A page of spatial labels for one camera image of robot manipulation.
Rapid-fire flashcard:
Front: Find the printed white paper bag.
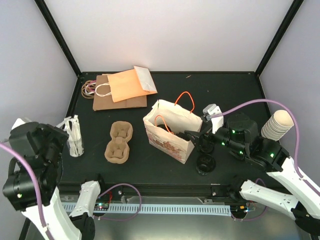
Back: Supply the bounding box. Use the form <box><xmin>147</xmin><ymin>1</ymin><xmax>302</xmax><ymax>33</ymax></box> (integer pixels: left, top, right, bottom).
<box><xmin>143</xmin><ymin>91</ymin><xmax>203</xmax><ymax>164</ymax></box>

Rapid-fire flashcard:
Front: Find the brown pulp cup carrier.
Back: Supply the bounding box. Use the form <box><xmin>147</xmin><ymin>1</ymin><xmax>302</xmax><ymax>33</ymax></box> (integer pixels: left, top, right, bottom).
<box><xmin>104</xmin><ymin>121</ymin><xmax>133</xmax><ymax>164</ymax></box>

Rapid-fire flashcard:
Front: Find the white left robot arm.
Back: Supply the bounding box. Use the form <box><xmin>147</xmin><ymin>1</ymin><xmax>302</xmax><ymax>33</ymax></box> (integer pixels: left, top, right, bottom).
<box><xmin>0</xmin><ymin>118</ymin><xmax>108</xmax><ymax>240</ymax></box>

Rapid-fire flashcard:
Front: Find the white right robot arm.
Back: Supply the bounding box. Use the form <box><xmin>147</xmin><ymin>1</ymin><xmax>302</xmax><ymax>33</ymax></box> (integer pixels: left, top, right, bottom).
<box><xmin>184</xmin><ymin>113</ymin><xmax>320</xmax><ymax>236</ymax></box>

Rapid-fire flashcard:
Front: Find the stack of paper cups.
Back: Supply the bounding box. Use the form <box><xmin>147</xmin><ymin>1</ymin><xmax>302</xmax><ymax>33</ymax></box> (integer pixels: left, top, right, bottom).
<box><xmin>261</xmin><ymin>110</ymin><xmax>295</xmax><ymax>141</ymax></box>

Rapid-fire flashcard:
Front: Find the orange kraft paper bag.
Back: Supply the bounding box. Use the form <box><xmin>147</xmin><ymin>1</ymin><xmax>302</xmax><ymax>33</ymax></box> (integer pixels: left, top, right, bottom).
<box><xmin>107</xmin><ymin>66</ymin><xmax>158</xmax><ymax>103</ymax></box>

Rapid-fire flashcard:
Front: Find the brown kraft paper bag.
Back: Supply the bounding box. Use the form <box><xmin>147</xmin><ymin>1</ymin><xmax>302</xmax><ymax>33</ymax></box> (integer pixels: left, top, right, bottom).
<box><xmin>81</xmin><ymin>73</ymin><xmax>149</xmax><ymax>111</ymax></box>

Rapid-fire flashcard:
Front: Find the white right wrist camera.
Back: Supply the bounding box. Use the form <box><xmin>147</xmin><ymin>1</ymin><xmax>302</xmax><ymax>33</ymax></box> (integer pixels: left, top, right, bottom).
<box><xmin>202</xmin><ymin>103</ymin><xmax>224</xmax><ymax>134</ymax></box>

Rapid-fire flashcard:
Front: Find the white slotted cable rail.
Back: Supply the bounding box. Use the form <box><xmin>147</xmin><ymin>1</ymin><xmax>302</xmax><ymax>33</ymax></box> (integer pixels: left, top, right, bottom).
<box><xmin>60</xmin><ymin>201</ymin><xmax>235</xmax><ymax>217</ymax></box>

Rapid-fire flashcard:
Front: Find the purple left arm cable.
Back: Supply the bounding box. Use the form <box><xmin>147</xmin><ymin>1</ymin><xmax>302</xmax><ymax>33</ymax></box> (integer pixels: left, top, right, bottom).
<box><xmin>0</xmin><ymin>143</ymin><xmax>142</xmax><ymax>240</ymax></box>

